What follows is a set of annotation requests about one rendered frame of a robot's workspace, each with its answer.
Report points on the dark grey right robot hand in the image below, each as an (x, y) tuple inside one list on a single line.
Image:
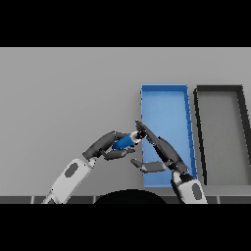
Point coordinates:
[(167, 152)]

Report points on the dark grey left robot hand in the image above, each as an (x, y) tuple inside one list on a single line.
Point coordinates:
[(104, 142)]

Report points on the blue pipe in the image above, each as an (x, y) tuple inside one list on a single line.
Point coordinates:
[(126, 140)]

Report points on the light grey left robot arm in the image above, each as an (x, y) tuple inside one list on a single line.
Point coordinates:
[(68, 180)]

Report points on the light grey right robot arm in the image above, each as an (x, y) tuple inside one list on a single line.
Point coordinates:
[(189, 189)]

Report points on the blue bin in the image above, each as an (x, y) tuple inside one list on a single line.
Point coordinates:
[(166, 130)]

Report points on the dark grey bin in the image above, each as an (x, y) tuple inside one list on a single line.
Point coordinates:
[(223, 137)]

